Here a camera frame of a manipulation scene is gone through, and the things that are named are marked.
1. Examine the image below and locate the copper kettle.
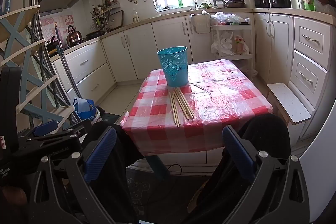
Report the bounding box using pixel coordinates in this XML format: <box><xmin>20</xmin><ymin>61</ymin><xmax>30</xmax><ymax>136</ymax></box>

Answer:
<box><xmin>67</xmin><ymin>25</ymin><xmax>83</xmax><ymax>47</ymax></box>

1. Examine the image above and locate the red white checkered tablecloth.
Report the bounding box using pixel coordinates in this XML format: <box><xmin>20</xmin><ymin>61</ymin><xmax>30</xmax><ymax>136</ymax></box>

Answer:
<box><xmin>121</xmin><ymin>59</ymin><xmax>272</xmax><ymax>156</ymax></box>

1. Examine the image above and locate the blue white folding shelf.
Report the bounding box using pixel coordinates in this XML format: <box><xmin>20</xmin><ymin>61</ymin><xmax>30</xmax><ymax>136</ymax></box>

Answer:
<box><xmin>1</xmin><ymin>5</ymin><xmax>75</xmax><ymax>134</ymax></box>

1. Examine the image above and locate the blue plastic bag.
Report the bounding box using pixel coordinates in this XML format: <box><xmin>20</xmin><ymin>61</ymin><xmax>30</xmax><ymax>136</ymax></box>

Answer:
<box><xmin>73</xmin><ymin>97</ymin><xmax>100</xmax><ymax>122</ymax></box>

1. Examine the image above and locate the white rolling cart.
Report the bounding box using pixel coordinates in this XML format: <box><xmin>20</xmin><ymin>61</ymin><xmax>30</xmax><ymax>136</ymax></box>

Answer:
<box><xmin>210</xmin><ymin>24</ymin><xmax>255</xmax><ymax>73</ymax></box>

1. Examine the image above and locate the clear plastic bottle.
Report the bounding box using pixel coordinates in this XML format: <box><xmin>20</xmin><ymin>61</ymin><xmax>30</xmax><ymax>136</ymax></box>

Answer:
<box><xmin>132</xmin><ymin>9</ymin><xmax>139</xmax><ymax>23</ymax></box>

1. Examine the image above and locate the teal perforated bucket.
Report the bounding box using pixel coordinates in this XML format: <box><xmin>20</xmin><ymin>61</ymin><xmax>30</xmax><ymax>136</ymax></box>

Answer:
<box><xmin>157</xmin><ymin>46</ymin><xmax>189</xmax><ymax>88</ymax></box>

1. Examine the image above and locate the white step stool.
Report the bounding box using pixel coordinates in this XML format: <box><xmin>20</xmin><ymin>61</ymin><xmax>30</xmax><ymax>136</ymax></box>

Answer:
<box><xmin>267</xmin><ymin>83</ymin><xmax>311</xmax><ymax>124</ymax></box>

